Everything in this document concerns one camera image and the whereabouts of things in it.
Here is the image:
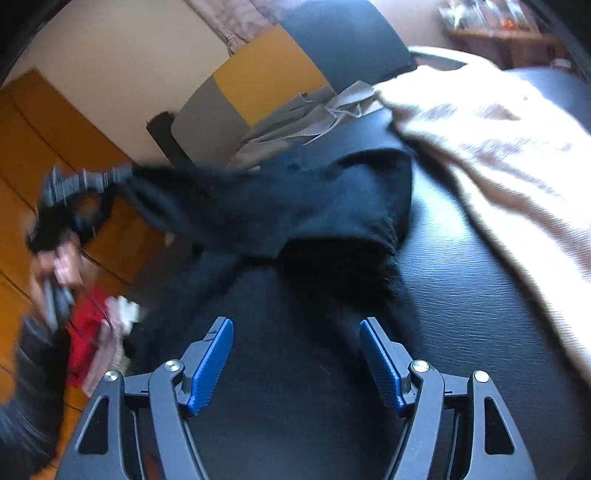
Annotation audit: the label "black knit sweater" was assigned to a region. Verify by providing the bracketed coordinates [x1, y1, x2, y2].
[120, 148, 418, 479]

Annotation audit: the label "stack of folded clothes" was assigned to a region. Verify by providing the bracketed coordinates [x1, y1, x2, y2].
[66, 285, 145, 398]

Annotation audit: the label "person's left hand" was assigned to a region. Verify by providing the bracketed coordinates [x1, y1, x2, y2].
[29, 235, 90, 326]

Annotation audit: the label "wooden wardrobe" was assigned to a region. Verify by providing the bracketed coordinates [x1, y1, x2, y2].
[0, 68, 187, 480]

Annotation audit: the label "grey garment on chair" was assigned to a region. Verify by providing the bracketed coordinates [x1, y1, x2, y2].
[228, 81, 380, 169]

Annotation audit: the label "grey yellow blue sofa chair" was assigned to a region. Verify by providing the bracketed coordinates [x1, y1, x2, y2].
[146, 0, 468, 167]

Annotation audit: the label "beige knit sweater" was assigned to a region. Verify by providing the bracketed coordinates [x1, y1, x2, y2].
[375, 65, 590, 378]

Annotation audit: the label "wooden side table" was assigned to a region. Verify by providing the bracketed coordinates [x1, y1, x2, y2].
[447, 30, 570, 70]

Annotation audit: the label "jars and boxes on table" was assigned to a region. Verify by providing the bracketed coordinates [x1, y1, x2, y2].
[439, 0, 539, 33]

